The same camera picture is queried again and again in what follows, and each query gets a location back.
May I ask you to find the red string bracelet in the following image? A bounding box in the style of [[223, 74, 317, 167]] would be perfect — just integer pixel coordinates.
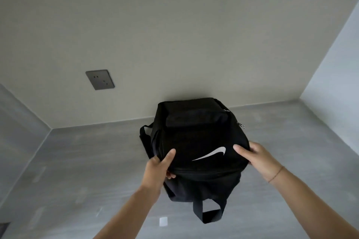
[[268, 166, 285, 184]]

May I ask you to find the person's left forearm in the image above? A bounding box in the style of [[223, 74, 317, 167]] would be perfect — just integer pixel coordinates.
[[94, 184, 162, 239]]

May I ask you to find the person's right hand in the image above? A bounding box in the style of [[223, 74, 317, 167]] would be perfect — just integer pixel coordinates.
[[233, 141, 284, 183]]

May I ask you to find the black backpack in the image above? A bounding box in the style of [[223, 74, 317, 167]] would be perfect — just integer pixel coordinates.
[[139, 97, 251, 224]]

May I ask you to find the person's left hand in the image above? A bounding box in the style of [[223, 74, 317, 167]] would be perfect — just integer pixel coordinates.
[[140, 148, 177, 192]]

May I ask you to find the person's right forearm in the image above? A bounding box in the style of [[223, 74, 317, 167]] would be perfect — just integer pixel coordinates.
[[268, 167, 359, 239]]

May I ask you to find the grey wall socket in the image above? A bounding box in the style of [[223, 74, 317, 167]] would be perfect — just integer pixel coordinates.
[[85, 69, 116, 91]]

